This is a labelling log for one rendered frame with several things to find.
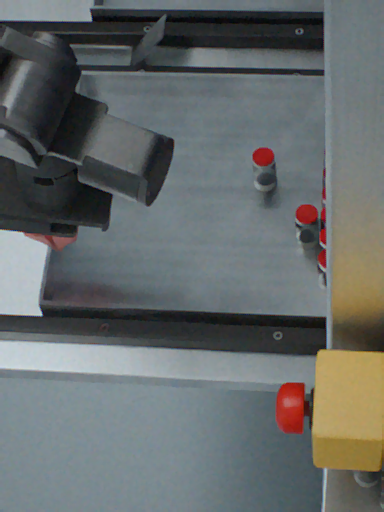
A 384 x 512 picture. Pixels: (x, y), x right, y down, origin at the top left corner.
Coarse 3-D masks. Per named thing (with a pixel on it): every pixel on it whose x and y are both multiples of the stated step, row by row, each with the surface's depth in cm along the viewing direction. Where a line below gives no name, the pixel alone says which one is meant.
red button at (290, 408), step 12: (288, 384) 100; (300, 384) 100; (288, 396) 99; (300, 396) 98; (276, 408) 99; (288, 408) 98; (300, 408) 98; (276, 420) 100; (288, 420) 98; (300, 420) 98; (288, 432) 99; (300, 432) 99
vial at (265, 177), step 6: (258, 168) 120; (264, 168) 120; (270, 168) 121; (258, 174) 121; (264, 174) 121; (270, 174) 121; (276, 174) 122; (258, 180) 122; (264, 180) 122; (270, 180) 122; (276, 180) 123; (258, 186) 123; (264, 186) 122; (270, 186) 123
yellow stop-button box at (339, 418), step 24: (336, 360) 98; (360, 360) 98; (336, 384) 97; (360, 384) 97; (312, 408) 98; (336, 408) 96; (360, 408) 96; (312, 432) 96; (336, 432) 95; (360, 432) 95; (312, 456) 100; (336, 456) 98; (360, 456) 98
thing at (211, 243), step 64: (192, 128) 128; (256, 128) 127; (320, 128) 126; (192, 192) 124; (256, 192) 123; (320, 192) 123; (64, 256) 122; (128, 256) 121; (192, 256) 121; (256, 256) 120; (192, 320) 116; (256, 320) 115; (320, 320) 113
